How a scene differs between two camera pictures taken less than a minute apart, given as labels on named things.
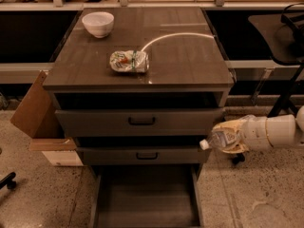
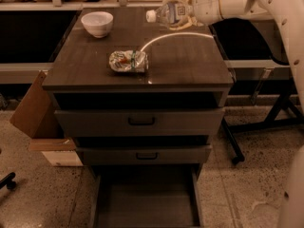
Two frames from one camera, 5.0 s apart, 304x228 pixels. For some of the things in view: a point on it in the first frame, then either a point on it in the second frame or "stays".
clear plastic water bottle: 225,139 → 173,13
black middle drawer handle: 149,158 stays
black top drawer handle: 142,123 stays
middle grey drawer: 111,156 stays
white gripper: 256,133 → 205,4
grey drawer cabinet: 140,88 stays
